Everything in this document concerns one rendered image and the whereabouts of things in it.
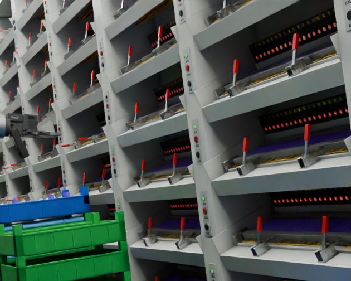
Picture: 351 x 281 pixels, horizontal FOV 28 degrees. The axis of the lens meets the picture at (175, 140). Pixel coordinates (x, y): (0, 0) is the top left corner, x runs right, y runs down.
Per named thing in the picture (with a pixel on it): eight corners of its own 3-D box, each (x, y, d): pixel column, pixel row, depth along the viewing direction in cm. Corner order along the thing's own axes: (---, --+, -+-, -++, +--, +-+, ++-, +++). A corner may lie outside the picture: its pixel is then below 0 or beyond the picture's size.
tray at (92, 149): (113, 150, 260) (101, 127, 259) (69, 163, 315) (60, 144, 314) (157, 127, 268) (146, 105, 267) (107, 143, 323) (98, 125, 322)
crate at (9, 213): (-7, 224, 202) (-10, 197, 202) (-22, 224, 220) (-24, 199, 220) (91, 212, 216) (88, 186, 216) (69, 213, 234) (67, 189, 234)
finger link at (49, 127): (63, 121, 268) (38, 119, 265) (62, 136, 267) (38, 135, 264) (62, 122, 271) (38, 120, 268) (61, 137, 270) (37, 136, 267)
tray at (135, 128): (193, 127, 196) (172, 82, 195) (121, 148, 251) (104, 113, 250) (248, 97, 204) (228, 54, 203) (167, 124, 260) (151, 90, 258)
